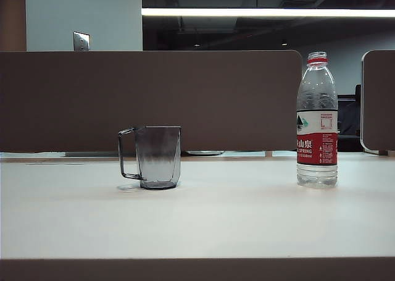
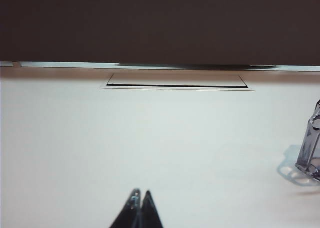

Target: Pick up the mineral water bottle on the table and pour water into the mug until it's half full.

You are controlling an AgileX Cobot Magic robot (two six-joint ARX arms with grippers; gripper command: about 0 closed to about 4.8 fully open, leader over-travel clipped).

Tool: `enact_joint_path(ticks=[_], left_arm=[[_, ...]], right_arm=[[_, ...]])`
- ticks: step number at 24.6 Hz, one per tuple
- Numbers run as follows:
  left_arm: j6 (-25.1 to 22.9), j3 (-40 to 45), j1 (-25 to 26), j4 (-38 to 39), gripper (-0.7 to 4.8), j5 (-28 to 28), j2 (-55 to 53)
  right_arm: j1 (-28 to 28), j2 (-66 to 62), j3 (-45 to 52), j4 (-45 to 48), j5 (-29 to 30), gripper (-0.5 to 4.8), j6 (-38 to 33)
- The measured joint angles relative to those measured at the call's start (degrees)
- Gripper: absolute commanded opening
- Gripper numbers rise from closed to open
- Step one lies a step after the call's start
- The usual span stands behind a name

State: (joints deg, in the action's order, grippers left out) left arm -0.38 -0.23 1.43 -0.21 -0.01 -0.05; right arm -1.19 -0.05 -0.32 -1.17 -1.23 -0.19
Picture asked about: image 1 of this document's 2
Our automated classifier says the clear water bottle red label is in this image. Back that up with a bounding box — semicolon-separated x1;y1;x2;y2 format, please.
296;51;339;189

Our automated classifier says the grey transparent plastic mug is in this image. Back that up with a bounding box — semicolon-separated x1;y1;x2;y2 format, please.
118;125;182;190

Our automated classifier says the oval grey partition foot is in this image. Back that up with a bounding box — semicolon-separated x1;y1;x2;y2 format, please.
185;150;225;156

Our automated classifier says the wide brown desk partition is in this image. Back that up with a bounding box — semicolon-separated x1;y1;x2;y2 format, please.
0;49;303;154

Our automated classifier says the long ceiling light strip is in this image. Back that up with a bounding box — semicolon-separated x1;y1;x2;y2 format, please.
141;7;395;18

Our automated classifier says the dark computer monitor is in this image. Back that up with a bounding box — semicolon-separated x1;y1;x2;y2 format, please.
337;94;359;133

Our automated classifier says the dark office chair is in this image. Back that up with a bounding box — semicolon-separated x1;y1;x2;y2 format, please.
339;83;362;136

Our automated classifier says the brown partition with white edge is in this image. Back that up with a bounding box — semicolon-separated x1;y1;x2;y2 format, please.
360;49;395;156

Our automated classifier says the metal wall switch plate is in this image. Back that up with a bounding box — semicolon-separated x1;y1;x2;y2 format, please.
73;31;91;52

